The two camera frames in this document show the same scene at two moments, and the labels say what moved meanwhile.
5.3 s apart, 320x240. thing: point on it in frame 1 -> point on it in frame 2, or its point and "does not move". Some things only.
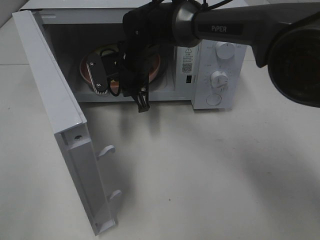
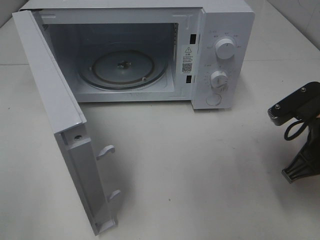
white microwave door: [69, 121] does not move
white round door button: [213, 99] does not move
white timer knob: [219, 79] does not move
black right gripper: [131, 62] -> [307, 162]
